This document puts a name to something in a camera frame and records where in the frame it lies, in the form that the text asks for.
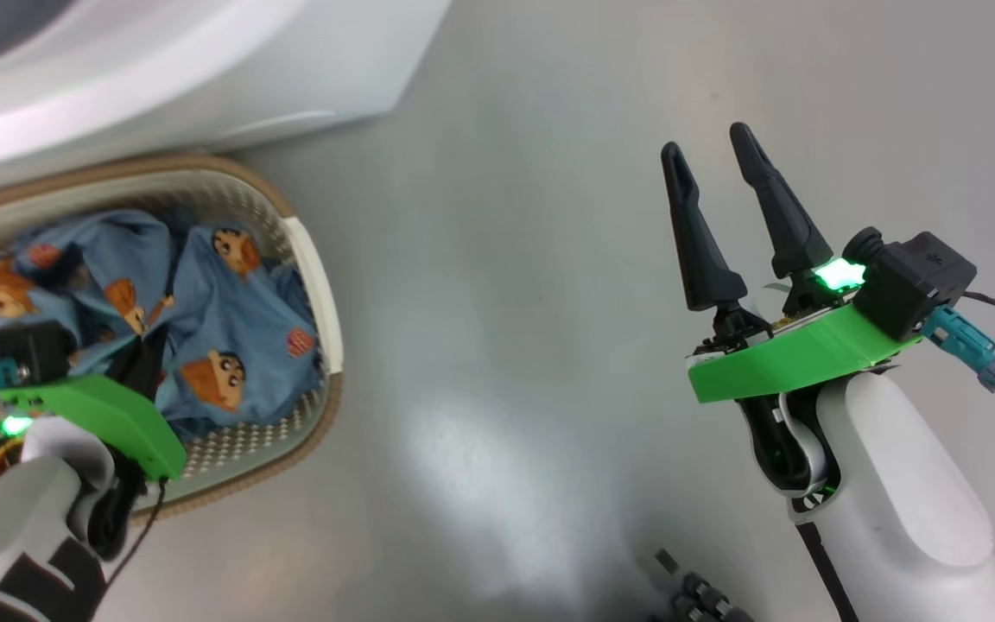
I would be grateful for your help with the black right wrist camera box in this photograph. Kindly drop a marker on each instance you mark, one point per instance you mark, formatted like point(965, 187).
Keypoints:
point(912, 281)

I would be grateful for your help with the cream perforated laundry basket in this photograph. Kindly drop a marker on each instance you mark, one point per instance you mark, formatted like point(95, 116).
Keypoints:
point(318, 285)

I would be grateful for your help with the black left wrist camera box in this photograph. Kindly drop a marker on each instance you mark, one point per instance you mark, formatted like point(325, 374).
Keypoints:
point(27, 350)

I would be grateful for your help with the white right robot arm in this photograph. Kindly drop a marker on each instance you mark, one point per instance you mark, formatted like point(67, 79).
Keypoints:
point(895, 484)

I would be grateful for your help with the white front-load washing machine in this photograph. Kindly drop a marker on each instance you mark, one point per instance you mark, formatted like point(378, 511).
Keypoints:
point(204, 69)

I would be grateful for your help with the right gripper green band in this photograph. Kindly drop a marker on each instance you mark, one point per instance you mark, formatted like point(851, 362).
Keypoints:
point(800, 354)

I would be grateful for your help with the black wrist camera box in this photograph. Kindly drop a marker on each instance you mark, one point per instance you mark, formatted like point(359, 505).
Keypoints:
point(912, 281)
point(27, 350)

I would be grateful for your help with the blue cartoon print garment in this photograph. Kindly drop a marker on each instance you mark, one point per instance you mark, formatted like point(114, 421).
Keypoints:
point(230, 320)

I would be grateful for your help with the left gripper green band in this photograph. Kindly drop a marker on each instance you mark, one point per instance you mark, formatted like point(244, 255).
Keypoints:
point(109, 410)

